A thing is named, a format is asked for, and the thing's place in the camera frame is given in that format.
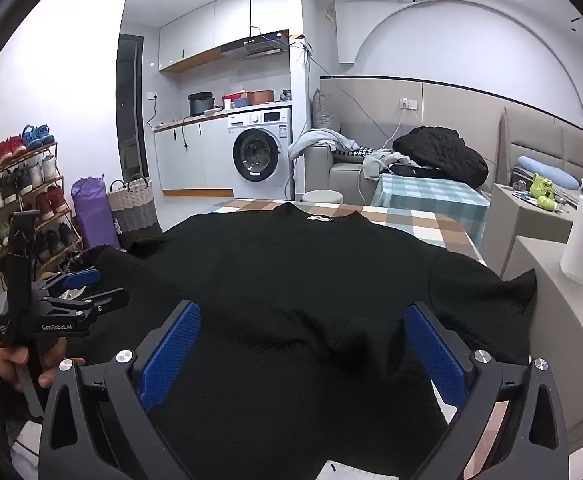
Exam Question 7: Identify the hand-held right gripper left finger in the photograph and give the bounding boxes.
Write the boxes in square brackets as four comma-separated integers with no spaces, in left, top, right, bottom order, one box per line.
[39,300,202,480]

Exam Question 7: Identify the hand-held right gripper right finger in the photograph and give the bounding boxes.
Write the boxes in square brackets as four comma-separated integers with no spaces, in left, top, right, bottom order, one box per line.
[404,301,569,480]

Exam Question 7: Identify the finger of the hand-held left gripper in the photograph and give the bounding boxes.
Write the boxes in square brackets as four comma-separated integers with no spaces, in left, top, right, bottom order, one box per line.
[34,268,103,301]
[42,287,130,323]

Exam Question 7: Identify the black knit sweater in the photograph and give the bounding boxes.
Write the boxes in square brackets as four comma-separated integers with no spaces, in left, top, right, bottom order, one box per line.
[66,201,537,480]

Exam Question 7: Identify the person's left hand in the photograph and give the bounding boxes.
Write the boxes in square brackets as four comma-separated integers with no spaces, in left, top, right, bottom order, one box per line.
[0,337,86,393]

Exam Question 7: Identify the purple bag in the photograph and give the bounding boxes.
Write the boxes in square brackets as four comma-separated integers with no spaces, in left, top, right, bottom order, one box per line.
[70,175,122,251]

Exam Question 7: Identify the woven laundry basket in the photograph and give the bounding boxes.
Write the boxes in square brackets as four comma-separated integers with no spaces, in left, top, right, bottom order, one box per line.
[108,175,163,248]

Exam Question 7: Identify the wooden shoe rack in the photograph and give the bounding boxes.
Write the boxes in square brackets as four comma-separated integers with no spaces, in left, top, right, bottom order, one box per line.
[0,140,85,281]

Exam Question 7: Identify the rows of shoes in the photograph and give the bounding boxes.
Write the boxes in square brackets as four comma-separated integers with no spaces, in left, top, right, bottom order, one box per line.
[0,122,80,261]

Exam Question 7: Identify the checked tablecloth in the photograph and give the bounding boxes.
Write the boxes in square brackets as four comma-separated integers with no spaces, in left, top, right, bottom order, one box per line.
[212,199,517,480]

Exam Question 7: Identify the grey low partition cabinet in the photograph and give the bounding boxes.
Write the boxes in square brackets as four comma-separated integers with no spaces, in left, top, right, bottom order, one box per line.
[511,235,583,456]

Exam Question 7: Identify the grey bedside cabinet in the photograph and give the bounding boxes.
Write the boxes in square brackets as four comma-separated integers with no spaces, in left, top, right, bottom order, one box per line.
[481,183,579,278]

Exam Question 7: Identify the teal checked cloth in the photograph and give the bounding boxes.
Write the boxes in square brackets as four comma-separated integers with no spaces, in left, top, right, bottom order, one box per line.
[370,172,492,248]

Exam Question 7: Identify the white base cabinets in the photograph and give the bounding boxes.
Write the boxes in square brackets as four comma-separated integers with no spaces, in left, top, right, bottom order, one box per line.
[153,110,235,198]

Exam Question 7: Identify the dark door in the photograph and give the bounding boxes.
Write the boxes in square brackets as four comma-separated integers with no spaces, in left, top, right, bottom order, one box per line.
[116,34,150,193]

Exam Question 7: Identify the round white stool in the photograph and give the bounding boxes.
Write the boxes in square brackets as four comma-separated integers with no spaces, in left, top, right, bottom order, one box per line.
[302,189,343,206]

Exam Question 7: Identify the green toy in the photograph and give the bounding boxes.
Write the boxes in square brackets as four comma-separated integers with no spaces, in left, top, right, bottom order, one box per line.
[530,173,558,211]

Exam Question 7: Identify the pale grey garment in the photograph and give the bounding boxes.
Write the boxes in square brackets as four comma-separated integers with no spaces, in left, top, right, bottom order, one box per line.
[364,150,397,181]

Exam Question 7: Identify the black puffer jacket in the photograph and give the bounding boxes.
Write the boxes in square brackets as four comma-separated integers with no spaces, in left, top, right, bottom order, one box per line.
[392,126,489,187]

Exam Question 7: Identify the white washing machine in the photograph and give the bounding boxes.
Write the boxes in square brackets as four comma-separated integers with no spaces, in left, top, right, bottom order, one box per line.
[226,108,293,200]

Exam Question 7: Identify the black cooking pot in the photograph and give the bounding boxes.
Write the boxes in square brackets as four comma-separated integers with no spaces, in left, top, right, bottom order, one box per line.
[188,92,215,117]

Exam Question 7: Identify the houndstooth cushion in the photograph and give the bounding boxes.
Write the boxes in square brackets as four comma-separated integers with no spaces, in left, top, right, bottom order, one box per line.
[334,145,379,161]

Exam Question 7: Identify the blue pillow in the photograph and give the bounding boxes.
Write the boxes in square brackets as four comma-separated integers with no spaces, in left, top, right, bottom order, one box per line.
[517,156,581,190]

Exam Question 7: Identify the grey sofa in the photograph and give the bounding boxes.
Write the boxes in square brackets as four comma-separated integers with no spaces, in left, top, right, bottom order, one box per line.
[304,89,397,206]

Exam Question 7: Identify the grey padded headboard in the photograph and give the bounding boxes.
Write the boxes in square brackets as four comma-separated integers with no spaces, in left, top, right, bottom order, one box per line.
[501,107,583,186]

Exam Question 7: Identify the light grey blanket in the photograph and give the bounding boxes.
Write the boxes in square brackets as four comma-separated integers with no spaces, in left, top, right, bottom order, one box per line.
[288,129,355,161]

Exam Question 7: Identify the range hood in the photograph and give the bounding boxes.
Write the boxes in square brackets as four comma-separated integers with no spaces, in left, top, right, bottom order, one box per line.
[220,31,290,58]

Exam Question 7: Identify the white wall cabinets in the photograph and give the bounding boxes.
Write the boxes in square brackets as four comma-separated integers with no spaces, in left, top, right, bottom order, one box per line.
[159,0,289,73]

